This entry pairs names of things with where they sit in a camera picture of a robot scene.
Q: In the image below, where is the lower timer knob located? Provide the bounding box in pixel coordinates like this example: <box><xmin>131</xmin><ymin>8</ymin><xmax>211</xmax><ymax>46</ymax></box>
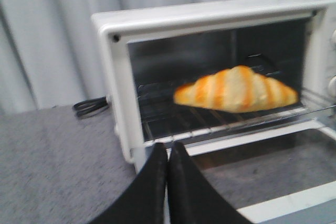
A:
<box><xmin>328</xmin><ymin>76</ymin><xmax>336</xmax><ymax>98</ymax></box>

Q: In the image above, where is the black power cable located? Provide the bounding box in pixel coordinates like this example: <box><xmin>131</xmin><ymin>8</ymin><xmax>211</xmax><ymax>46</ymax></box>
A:
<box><xmin>73</xmin><ymin>95</ymin><xmax>110</xmax><ymax>120</ymax></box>

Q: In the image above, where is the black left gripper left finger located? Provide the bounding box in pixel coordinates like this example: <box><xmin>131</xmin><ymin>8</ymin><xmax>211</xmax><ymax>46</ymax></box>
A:
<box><xmin>90</xmin><ymin>143</ymin><xmax>168</xmax><ymax>224</ymax></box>

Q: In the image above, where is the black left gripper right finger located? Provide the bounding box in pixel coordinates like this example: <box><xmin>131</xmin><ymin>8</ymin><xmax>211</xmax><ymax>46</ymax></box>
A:
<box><xmin>169</xmin><ymin>142</ymin><xmax>251</xmax><ymax>223</ymax></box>

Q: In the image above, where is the upper temperature knob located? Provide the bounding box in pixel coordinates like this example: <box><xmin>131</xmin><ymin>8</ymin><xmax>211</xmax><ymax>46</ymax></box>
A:
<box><xmin>331</xmin><ymin>30</ymin><xmax>336</xmax><ymax>48</ymax></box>

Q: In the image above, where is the oven glass door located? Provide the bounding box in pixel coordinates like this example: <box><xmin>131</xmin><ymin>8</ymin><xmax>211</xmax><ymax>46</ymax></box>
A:
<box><xmin>187</xmin><ymin>120</ymin><xmax>335</xmax><ymax>223</ymax></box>

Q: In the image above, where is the grey curtain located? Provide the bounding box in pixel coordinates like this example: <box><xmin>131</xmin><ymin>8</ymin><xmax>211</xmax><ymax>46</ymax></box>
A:
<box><xmin>0</xmin><ymin>0</ymin><xmax>336</xmax><ymax>116</ymax></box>

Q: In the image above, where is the white toaster oven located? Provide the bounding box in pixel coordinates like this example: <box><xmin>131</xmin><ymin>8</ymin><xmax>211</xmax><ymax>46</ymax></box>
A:
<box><xmin>92</xmin><ymin>0</ymin><xmax>335</xmax><ymax>223</ymax></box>

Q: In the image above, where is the golden croissant bread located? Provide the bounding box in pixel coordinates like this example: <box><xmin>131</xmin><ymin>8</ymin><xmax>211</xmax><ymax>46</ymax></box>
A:
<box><xmin>173</xmin><ymin>65</ymin><xmax>299</xmax><ymax>113</ymax></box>

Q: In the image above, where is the metal oven wire rack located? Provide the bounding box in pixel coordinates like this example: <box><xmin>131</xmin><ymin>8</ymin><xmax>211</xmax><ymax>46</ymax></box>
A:
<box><xmin>137</xmin><ymin>81</ymin><xmax>335</xmax><ymax>143</ymax></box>

